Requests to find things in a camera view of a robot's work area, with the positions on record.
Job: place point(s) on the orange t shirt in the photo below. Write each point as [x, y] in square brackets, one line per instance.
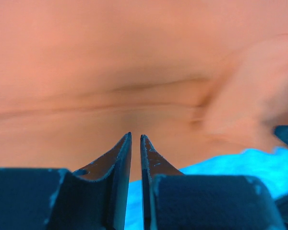
[200, 77]

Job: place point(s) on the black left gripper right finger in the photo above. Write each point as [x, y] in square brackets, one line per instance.
[176, 201]

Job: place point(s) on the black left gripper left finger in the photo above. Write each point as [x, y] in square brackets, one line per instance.
[93, 197]

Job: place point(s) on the folded teal t shirt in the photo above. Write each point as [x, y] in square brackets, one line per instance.
[271, 169]

